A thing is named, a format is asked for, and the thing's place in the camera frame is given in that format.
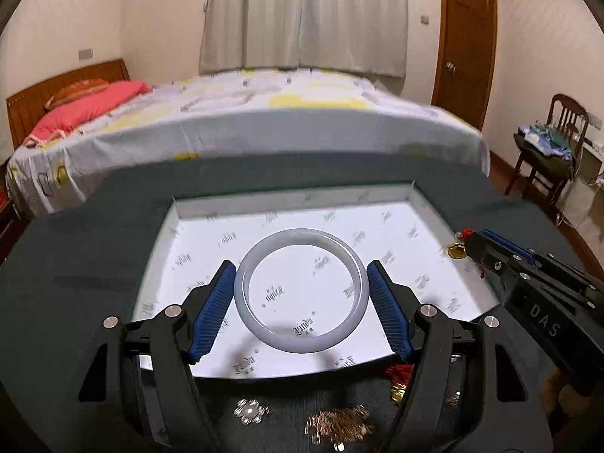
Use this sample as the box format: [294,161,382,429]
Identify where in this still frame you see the small red knot charm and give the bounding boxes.
[386,364,414,404]

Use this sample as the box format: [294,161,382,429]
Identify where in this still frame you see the red tassel gold coin charm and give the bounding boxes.
[445,228,485,279]

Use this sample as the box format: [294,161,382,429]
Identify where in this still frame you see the pearl flower brooch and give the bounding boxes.
[233,399,270,425]

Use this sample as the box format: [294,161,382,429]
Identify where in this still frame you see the white jade bangle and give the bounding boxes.
[233,228,370,354]

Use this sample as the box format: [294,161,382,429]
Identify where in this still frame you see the rose gold chain necklace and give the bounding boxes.
[304,402,374,453]

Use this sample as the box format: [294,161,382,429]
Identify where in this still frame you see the rose gold crystal brooch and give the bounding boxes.
[445,387,461,407]

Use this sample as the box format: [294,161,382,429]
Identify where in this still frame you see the person's right hand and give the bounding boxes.
[539,366,594,436]

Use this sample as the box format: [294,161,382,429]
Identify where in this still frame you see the clothes pile on chair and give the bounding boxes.
[514,122,578,180]

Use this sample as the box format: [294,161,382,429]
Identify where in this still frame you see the green white-lined tray box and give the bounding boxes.
[133,184,496,378]

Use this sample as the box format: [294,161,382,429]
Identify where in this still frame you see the dark wooden chair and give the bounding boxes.
[505,93,590,208]

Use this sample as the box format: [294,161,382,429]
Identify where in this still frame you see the dark grey table cloth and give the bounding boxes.
[1,153,603,452]

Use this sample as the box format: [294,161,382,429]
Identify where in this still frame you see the brown wooden door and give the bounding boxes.
[432,0,498,130]

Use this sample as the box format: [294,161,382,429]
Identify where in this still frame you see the bed with patterned sheet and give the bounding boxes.
[5,69,490,217]

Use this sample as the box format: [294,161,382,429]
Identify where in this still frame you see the pink pillow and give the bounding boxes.
[23,80,151,147]

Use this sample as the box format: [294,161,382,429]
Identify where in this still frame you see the orange cushion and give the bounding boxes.
[44,79,109,111]

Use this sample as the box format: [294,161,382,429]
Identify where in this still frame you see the grey window curtain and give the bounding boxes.
[200,0,408,79]

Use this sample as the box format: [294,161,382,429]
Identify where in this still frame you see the wooden headboard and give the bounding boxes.
[6,59,130,149]

